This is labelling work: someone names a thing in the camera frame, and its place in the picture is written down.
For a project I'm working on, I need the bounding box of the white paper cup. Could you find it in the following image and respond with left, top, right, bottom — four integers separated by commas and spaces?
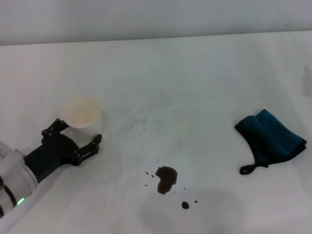
62, 95, 103, 140

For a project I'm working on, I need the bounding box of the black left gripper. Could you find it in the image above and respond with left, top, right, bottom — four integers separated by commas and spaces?
23, 118, 103, 184

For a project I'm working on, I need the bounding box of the blue rag with black loop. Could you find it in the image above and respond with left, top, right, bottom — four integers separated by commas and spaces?
234, 109, 308, 176

